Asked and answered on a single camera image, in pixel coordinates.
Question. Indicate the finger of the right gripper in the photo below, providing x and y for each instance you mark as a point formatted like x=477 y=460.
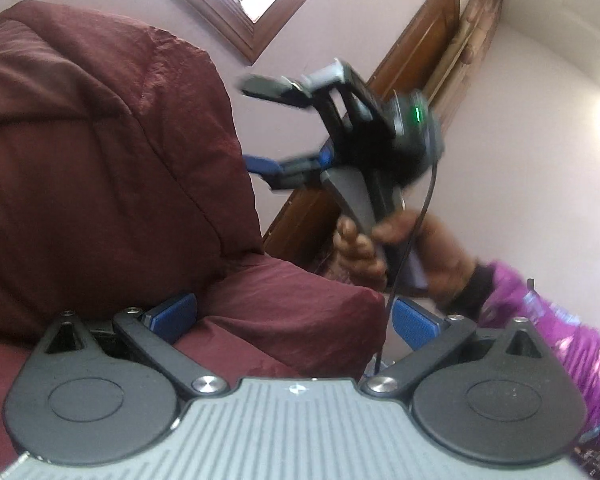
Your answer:
x=277 y=90

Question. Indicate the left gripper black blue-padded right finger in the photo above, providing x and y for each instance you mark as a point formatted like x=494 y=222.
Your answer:
x=435 y=343

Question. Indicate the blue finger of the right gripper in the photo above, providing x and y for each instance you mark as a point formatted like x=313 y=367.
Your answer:
x=289 y=174

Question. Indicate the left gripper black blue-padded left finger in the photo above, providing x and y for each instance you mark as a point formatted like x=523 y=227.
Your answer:
x=151 y=334

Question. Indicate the maroon quilted jacket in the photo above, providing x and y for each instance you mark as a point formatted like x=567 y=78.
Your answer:
x=122 y=185

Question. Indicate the purple patterned sleeve forearm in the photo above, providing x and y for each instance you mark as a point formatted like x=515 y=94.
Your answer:
x=493 y=294

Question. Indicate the person's right hand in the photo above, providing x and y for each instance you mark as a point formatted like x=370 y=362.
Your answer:
x=447 y=265

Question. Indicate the floral beige curtain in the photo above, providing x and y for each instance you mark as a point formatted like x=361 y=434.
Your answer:
x=448 y=85

